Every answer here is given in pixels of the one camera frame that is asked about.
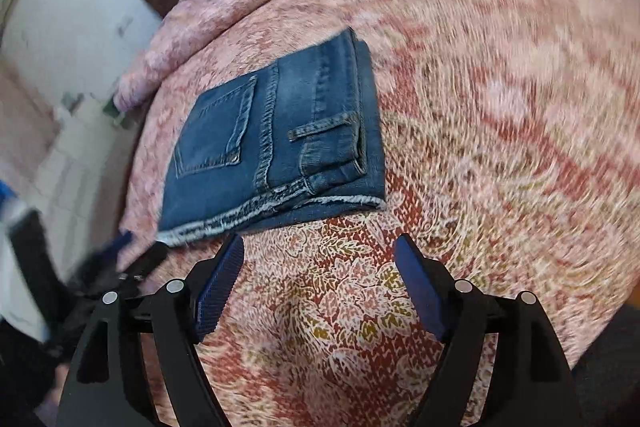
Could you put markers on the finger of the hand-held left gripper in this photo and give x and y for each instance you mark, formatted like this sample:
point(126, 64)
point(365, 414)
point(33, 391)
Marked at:
point(116, 244)
point(147, 259)

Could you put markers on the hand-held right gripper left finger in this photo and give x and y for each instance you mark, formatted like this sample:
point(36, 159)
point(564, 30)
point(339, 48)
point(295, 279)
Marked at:
point(220, 292)

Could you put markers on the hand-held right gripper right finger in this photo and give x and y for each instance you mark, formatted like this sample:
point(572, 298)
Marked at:
point(425, 292)

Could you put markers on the blue denim pants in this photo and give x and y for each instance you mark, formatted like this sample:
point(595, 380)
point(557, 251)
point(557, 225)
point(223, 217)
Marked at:
point(280, 132)

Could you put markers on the white drawer cabinet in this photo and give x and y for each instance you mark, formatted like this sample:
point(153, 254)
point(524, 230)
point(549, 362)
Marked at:
point(75, 167)

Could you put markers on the green box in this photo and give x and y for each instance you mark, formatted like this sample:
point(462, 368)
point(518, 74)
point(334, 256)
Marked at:
point(114, 112)

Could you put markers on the pink red patterned bedspread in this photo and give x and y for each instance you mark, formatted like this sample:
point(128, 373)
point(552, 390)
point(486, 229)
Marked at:
point(500, 107)

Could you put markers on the person's dark clothing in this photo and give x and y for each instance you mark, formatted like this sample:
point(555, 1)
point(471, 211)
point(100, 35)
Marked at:
point(610, 372)

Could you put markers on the folded pink quilt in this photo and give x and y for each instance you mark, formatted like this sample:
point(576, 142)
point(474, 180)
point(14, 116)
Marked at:
point(225, 7)

